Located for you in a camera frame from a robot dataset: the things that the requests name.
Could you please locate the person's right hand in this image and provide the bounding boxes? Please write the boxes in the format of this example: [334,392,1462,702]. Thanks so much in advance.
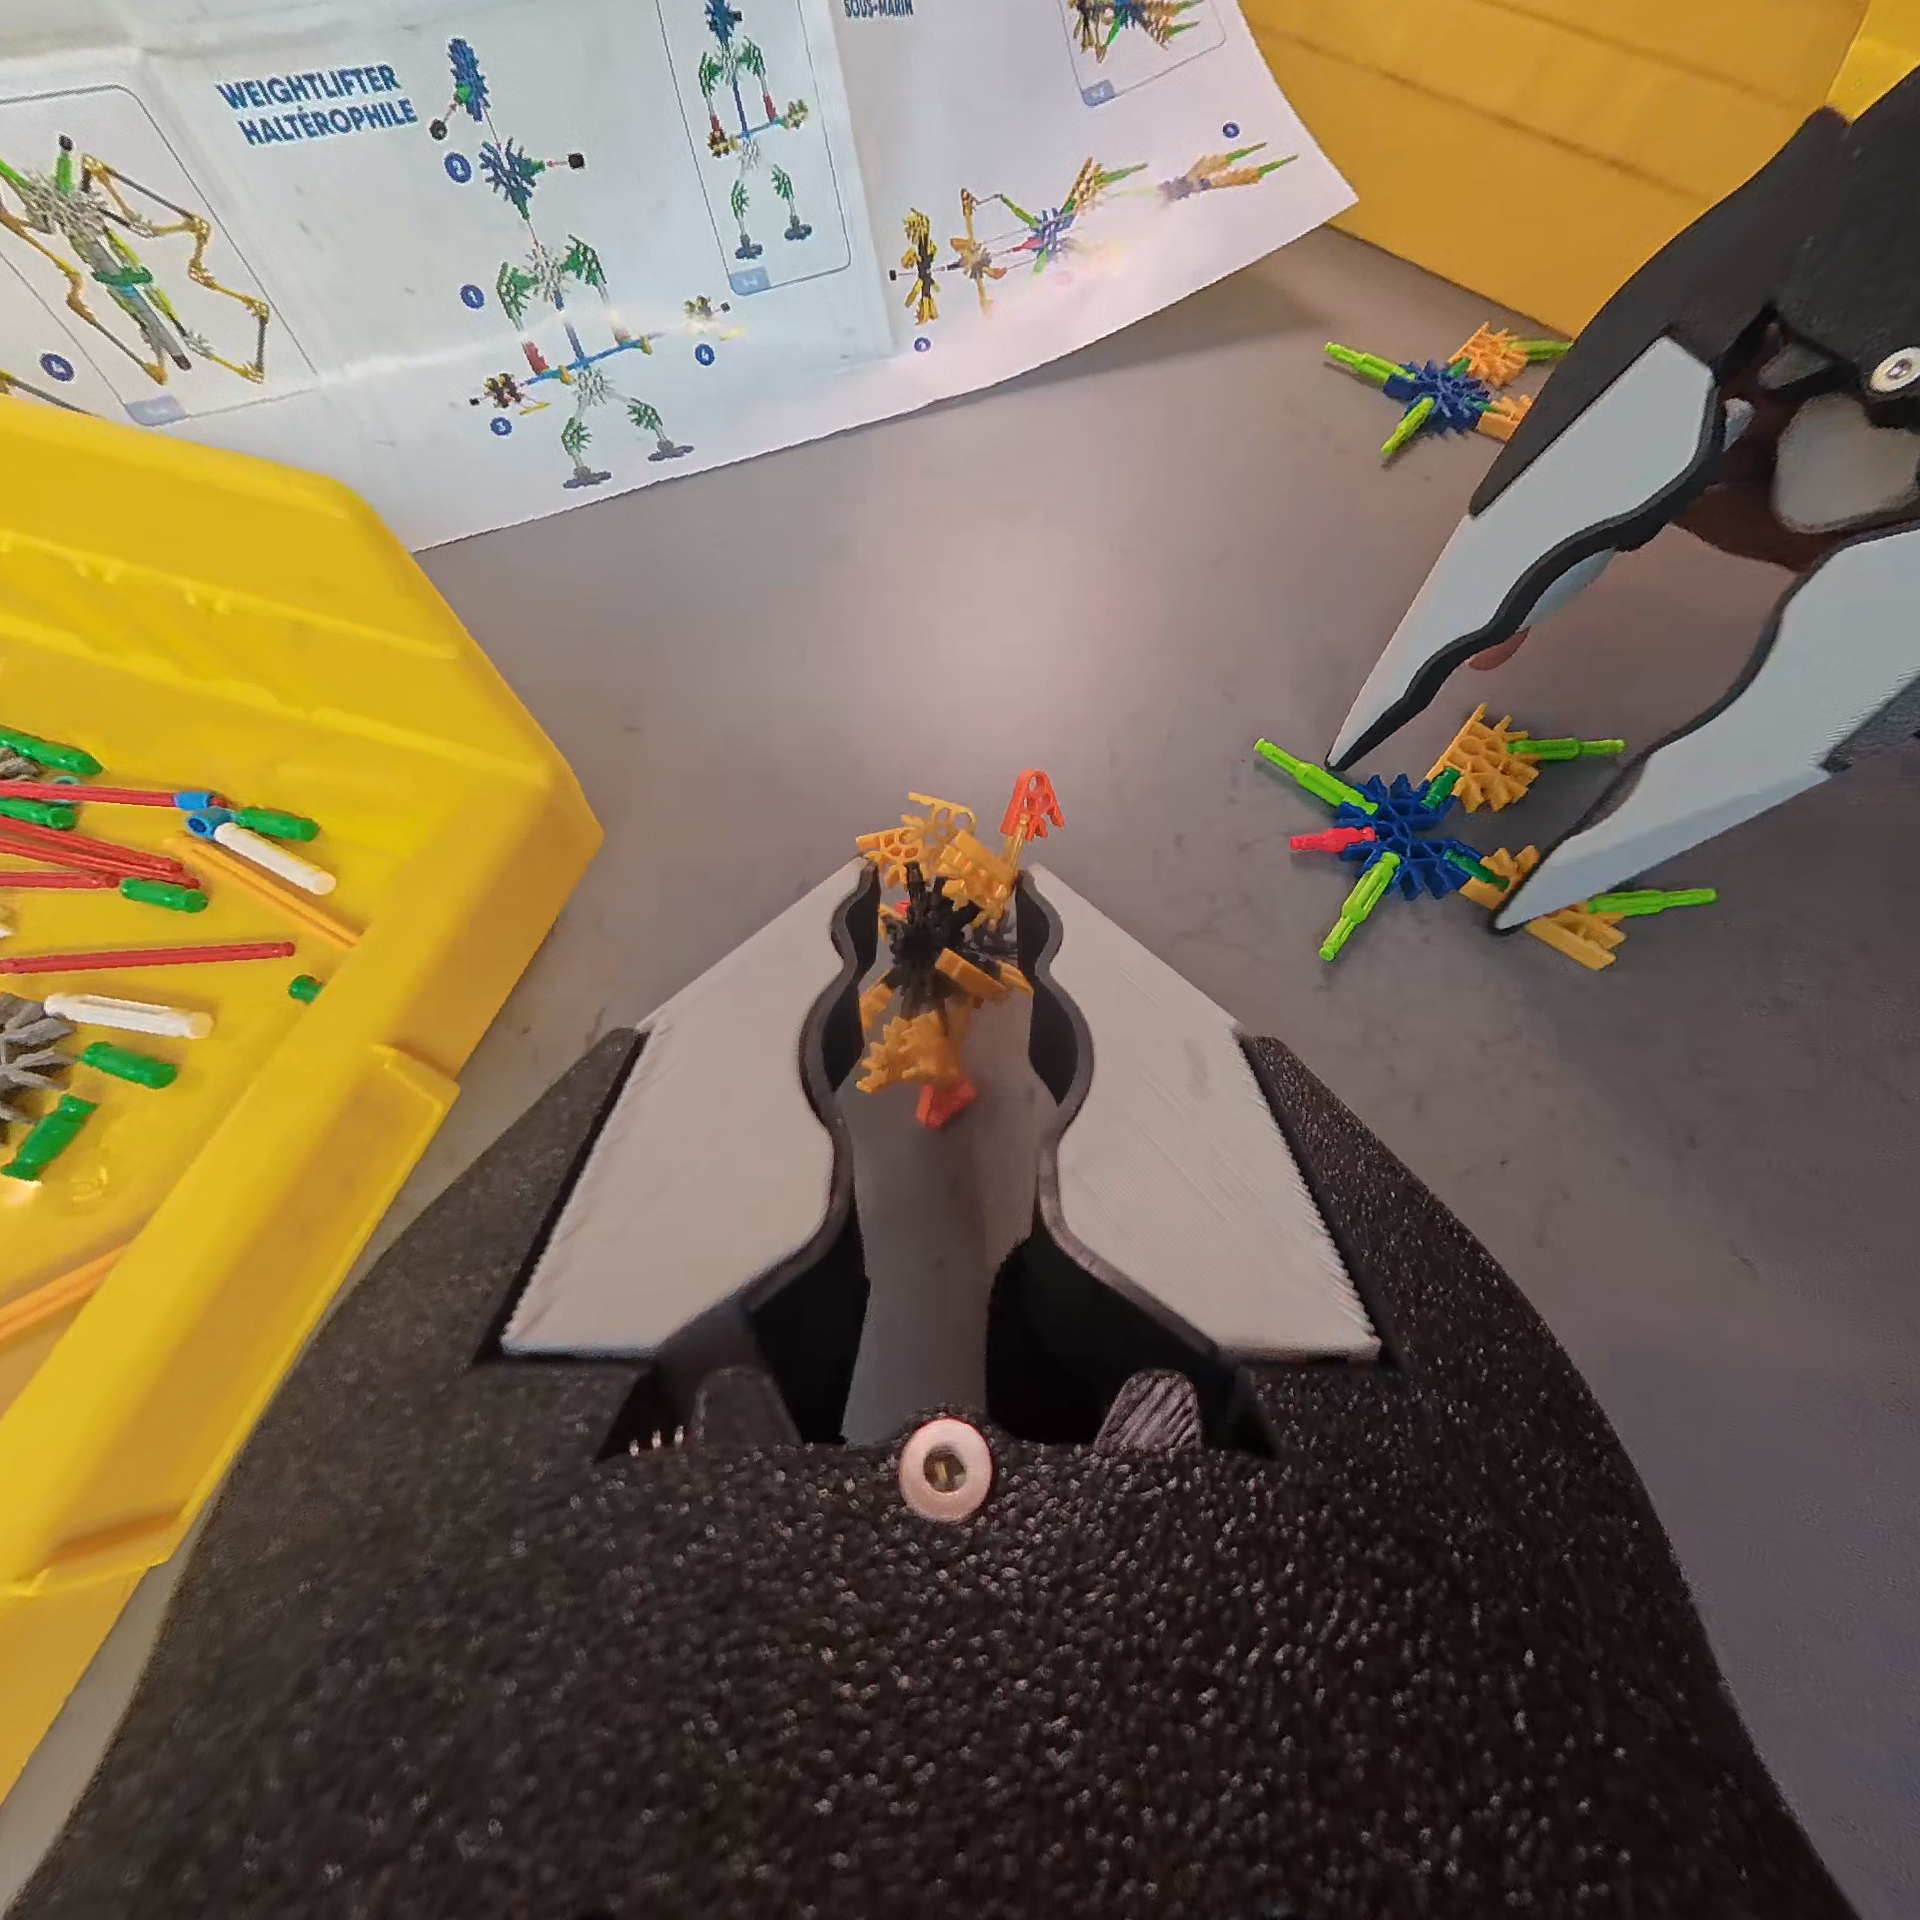
[1468,461,1826,671]

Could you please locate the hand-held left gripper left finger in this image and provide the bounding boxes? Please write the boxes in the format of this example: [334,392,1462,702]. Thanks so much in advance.
[503,862,887,1444]

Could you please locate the small blue green toy assembly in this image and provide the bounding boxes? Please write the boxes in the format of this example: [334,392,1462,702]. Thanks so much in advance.
[1323,320,1578,461]

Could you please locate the yellow black toy wheel assembly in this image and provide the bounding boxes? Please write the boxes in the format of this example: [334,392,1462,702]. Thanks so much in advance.
[852,767,1070,1128]

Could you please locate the white instruction sheet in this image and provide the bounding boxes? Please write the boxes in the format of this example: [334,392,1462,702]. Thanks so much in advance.
[0,0,1362,552]

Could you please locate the grey desk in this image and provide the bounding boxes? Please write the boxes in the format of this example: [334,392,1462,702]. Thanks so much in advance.
[0,224,1920,1920]

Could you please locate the large blue green toy assembly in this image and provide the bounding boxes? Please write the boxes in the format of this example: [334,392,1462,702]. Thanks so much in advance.
[1254,702,1719,972]

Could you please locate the pile of toy parts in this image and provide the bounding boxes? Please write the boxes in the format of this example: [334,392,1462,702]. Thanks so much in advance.
[0,719,366,1343]

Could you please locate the yellow plastic bin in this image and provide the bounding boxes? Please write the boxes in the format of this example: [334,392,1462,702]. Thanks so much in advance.
[0,392,606,1795]
[1240,0,1920,346]

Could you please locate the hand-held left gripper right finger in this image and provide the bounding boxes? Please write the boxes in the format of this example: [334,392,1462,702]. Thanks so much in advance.
[983,867,1386,1444]

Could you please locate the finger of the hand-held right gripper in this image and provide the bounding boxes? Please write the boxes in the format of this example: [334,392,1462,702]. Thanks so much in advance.
[1328,334,1730,775]
[1487,526,1920,934]

